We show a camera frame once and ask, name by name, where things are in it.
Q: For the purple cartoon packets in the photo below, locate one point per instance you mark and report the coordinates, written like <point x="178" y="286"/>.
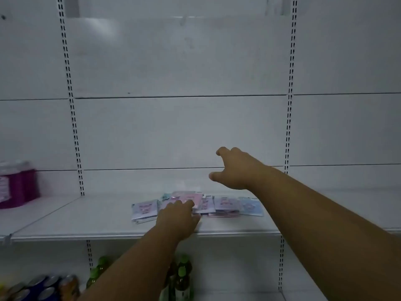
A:
<point x="225" y="205"/>

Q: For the person's left hand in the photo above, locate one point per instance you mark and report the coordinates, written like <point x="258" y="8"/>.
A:
<point x="177" y="219"/>

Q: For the white slotted upright rail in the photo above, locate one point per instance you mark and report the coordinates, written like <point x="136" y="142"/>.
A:
<point x="290" y="75"/>
<point x="69" y="90"/>

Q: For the person's right forearm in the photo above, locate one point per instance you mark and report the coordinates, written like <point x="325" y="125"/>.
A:
<point x="329" y="241"/>

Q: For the group of soda cans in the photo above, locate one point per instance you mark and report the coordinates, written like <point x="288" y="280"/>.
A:
<point x="47" y="291"/>

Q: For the person's left forearm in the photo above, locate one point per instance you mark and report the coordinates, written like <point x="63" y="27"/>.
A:
<point x="131" y="272"/>

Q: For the group of magenta liquid bottles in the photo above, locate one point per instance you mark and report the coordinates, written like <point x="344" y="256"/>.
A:
<point x="18" y="188"/>

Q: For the person's right hand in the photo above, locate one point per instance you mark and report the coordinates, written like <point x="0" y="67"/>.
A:
<point x="241" y="172"/>

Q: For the group of green-capped tea bottles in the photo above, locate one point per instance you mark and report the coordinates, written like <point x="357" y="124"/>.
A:
<point x="183" y="279"/>

